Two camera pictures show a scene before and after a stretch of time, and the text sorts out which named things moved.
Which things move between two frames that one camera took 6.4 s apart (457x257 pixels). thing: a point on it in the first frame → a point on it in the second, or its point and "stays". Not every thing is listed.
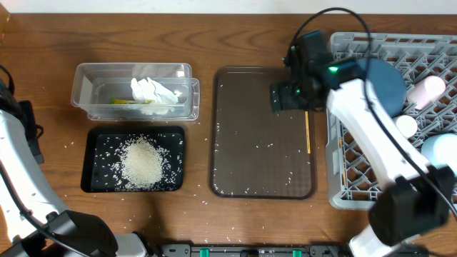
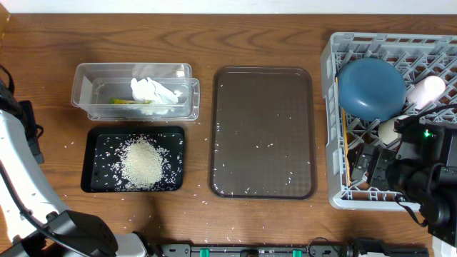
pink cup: [425, 91] stays
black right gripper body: [293, 96] → [378, 175]
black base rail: [273, 250] stays
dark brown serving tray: [254, 153] stays
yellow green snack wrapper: [112, 101] stays
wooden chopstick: [308, 133] → [345, 126]
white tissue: [147, 89] stays
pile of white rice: [142, 163] stays
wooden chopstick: [343, 164] → [345, 140]
